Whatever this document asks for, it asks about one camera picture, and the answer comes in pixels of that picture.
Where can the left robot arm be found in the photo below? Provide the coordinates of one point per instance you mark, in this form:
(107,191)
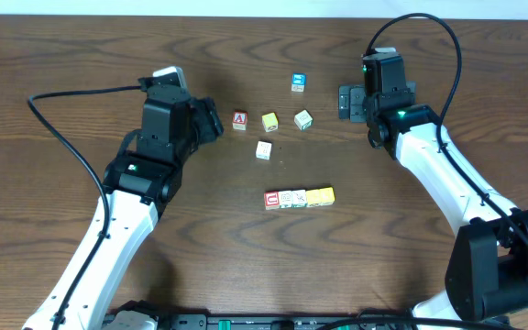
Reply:
(135,189)

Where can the yellow block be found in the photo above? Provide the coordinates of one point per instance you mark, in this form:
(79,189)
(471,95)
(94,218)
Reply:
(299,198)
(313,198)
(270,122)

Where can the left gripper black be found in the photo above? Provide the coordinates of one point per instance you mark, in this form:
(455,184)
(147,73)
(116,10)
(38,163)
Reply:
(207,117)

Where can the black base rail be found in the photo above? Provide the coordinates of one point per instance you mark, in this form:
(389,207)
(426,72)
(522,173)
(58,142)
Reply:
(291,322)

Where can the blue letter block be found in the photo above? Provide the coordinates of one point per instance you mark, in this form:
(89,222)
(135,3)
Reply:
(298,82)

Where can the red U block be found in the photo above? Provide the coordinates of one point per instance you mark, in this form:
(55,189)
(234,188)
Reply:
(271,200)

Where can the white green block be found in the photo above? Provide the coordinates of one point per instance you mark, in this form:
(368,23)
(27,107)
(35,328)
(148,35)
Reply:
(303,120)

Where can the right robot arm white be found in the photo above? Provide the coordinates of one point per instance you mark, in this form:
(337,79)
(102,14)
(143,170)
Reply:
(487,274)

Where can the red A block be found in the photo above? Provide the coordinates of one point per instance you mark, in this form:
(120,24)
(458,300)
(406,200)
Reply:
(240,120)

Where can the fifth row block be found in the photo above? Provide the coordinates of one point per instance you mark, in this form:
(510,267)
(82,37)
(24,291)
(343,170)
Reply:
(327,196)

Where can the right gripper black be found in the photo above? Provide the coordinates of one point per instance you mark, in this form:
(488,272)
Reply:
(352,95)

